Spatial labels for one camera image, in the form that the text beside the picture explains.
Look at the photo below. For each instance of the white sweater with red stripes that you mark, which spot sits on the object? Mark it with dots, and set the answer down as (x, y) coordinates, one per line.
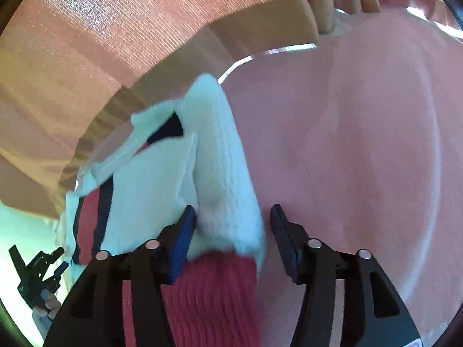
(217, 151)

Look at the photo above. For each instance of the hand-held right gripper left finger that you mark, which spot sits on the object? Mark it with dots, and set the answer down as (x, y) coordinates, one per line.
(183, 232)

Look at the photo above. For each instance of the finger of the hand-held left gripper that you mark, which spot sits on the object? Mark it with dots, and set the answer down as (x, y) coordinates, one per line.
(60, 268)

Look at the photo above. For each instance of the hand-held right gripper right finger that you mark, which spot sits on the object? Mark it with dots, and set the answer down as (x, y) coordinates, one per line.
(281, 232)

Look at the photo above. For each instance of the person's left hand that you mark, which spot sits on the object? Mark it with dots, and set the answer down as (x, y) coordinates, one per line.
(46, 311)

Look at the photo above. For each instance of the pink round table cover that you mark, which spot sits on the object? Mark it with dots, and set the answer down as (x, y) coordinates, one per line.
(343, 151)

